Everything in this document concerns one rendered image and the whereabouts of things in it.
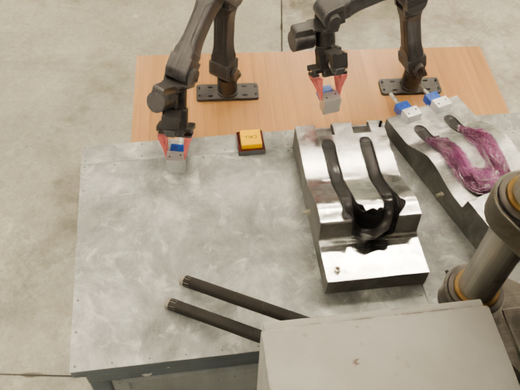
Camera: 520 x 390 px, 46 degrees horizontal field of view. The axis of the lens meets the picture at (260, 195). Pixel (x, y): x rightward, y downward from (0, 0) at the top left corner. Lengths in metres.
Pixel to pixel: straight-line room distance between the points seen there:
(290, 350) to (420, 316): 0.17
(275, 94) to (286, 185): 0.37
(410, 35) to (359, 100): 0.27
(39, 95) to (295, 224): 1.93
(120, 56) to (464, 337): 2.85
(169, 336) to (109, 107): 1.83
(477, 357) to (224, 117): 1.30
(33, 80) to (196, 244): 1.95
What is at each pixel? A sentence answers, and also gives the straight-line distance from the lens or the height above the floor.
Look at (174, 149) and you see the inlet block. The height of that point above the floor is 0.84.
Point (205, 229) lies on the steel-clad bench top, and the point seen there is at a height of 0.80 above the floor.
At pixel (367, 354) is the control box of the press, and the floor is 1.47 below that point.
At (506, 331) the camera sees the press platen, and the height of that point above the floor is 1.29.
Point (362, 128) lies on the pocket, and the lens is 1.85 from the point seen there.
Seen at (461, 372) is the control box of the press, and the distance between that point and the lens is 0.81.
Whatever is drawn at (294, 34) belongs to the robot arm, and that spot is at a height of 1.14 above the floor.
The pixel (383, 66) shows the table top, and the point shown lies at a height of 0.80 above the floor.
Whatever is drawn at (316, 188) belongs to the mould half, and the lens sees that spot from 1.64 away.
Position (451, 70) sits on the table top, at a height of 0.80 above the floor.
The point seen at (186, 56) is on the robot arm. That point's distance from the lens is 1.67.
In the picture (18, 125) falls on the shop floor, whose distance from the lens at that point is 3.19.
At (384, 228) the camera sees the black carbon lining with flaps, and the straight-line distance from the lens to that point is 1.63.
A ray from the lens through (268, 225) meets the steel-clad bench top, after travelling 1.68.
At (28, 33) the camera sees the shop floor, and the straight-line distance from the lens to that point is 3.71.
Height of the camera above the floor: 2.18
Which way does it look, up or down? 53 degrees down
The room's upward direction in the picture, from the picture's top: 3 degrees clockwise
